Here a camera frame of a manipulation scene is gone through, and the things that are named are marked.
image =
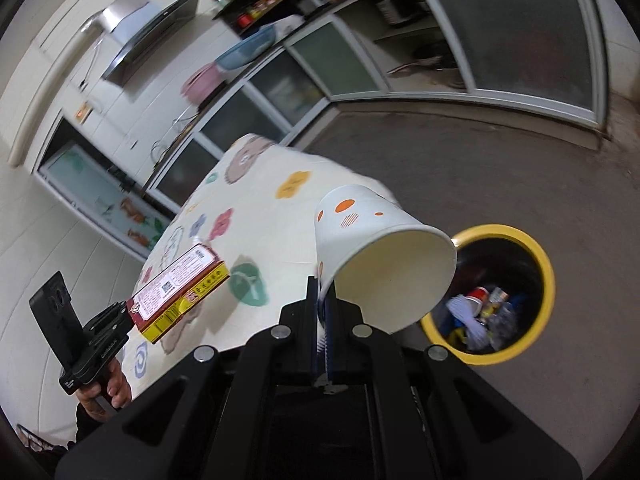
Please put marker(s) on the kitchen counter cabinet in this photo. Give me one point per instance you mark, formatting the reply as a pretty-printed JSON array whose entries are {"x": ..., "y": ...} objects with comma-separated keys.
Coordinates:
[{"x": 515, "y": 35}]

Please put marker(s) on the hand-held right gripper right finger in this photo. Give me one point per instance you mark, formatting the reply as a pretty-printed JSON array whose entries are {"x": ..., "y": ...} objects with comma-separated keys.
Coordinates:
[{"x": 400, "y": 395}]

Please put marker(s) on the dark pan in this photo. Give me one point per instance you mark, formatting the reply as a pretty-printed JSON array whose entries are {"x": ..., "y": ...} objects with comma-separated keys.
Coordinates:
[{"x": 430, "y": 54}]

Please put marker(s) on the white plastic scrap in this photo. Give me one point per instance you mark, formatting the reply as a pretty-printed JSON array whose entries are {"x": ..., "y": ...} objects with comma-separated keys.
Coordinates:
[{"x": 465, "y": 316}]

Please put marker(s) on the black bin with yellow rim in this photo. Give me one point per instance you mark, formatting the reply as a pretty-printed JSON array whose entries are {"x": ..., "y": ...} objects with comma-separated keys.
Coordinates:
[{"x": 542, "y": 270}]

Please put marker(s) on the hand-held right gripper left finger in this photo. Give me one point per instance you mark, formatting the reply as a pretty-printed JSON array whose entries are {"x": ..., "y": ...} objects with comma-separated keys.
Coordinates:
[{"x": 250, "y": 390}]

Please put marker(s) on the red and yellow box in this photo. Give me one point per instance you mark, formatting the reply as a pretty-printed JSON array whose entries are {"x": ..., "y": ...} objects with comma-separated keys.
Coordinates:
[{"x": 175, "y": 292}]

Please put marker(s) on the rice cooker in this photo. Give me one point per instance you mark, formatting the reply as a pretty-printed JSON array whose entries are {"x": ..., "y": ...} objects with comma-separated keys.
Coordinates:
[{"x": 400, "y": 9}]

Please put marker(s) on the black spice shelf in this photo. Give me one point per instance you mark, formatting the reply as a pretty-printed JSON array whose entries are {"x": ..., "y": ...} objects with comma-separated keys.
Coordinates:
[{"x": 260, "y": 5}]

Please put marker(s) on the blue basin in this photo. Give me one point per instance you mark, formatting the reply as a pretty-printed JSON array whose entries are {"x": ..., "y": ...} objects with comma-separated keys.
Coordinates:
[{"x": 247, "y": 47}]

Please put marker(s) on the clear plastic bottle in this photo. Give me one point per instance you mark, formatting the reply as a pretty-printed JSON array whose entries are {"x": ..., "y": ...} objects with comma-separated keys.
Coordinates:
[{"x": 502, "y": 317}]

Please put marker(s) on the blue wrapper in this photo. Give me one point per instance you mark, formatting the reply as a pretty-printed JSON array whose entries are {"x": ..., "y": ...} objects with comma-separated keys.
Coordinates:
[{"x": 519, "y": 301}]

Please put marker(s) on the frosted glass door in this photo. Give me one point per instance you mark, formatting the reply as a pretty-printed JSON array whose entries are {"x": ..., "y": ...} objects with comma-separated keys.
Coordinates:
[{"x": 85, "y": 185}]

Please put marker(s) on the pink basin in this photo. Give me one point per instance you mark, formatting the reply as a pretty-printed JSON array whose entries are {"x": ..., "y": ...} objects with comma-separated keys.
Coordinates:
[{"x": 202, "y": 82}]

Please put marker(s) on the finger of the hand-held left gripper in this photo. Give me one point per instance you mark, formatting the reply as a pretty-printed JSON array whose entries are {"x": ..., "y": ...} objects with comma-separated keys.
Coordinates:
[{"x": 125, "y": 316}]

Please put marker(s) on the table with printed tablecloth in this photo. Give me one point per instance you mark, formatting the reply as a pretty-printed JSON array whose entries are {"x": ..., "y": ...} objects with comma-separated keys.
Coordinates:
[{"x": 290, "y": 230}]

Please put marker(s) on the person's left forearm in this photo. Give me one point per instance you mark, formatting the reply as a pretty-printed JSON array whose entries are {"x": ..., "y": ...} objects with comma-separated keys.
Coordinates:
[{"x": 92, "y": 427}]

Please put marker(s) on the white paper cup orange dots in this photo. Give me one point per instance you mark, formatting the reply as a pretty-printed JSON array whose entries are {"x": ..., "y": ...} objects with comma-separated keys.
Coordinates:
[{"x": 380, "y": 220}]

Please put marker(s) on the orange wall sign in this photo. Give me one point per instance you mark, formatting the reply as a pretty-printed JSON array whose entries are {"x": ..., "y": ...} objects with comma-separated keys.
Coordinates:
[{"x": 82, "y": 113}]

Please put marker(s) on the steel range hood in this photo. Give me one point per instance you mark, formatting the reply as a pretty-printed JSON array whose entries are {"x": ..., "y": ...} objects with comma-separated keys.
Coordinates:
[{"x": 145, "y": 25}]

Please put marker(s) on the red cup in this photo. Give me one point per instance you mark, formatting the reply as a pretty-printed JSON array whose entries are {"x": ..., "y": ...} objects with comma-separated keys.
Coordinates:
[{"x": 480, "y": 296}]

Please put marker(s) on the person's left hand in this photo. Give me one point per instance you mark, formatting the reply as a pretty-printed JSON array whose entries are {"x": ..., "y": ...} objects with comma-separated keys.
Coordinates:
[{"x": 120, "y": 385}]

